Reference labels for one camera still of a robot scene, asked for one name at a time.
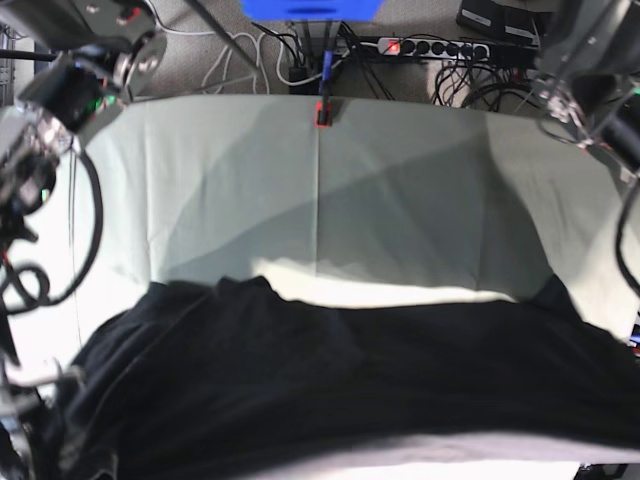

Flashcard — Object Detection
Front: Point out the black t-shirt with colourful logo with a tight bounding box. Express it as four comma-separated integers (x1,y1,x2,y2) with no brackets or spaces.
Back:
44,277,639,479

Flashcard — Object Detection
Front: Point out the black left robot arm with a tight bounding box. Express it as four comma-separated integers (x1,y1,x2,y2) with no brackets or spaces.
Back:
533,1,639,292

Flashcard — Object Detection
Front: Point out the black power strip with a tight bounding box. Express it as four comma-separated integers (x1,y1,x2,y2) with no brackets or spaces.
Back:
377,37,491,62

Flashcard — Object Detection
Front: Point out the blue box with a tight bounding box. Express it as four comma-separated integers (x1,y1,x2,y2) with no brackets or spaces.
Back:
241,0,383,22

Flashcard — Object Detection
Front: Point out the red black clamp middle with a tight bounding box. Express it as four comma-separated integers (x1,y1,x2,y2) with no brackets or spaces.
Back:
314,100,332,128

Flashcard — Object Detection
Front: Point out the white cable bundle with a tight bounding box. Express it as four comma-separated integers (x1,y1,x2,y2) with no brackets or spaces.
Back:
199,30,274,96

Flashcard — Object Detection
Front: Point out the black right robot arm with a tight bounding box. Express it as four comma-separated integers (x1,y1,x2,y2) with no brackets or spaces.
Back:
1,1,167,368

